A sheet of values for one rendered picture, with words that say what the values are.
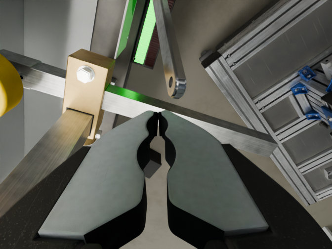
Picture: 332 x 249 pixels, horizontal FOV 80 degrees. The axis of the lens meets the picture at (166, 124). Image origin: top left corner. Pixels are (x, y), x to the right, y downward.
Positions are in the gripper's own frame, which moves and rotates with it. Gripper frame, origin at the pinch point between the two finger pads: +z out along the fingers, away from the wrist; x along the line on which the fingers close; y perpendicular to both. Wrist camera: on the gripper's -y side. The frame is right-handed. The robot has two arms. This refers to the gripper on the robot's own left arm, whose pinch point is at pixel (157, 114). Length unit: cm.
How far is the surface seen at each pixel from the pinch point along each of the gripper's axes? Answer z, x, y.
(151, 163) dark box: 88, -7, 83
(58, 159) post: 4.8, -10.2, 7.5
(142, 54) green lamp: 29.4, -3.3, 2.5
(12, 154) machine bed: 32, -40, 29
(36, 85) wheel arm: 15.5, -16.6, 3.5
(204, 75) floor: 100, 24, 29
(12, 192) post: 0.3, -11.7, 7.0
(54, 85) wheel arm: 15.5, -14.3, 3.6
